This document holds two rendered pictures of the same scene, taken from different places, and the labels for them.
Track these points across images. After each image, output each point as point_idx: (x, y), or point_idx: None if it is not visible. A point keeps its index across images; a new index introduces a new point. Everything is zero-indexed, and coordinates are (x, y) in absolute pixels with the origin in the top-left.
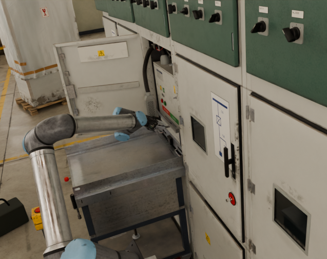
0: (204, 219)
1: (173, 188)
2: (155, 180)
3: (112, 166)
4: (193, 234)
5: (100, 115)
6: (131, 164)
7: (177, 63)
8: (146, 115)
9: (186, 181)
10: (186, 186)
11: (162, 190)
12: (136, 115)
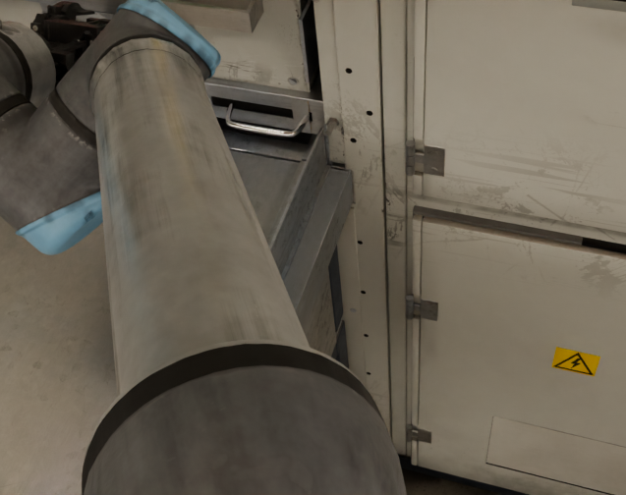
0: (570, 308)
1: (324, 282)
2: (305, 309)
3: (9, 402)
4: (380, 379)
5: (171, 162)
6: (92, 320)
7: None
8: None
9: (356, 219)
10: (355, 239)
11: (306, 326)
12: (175, 27)
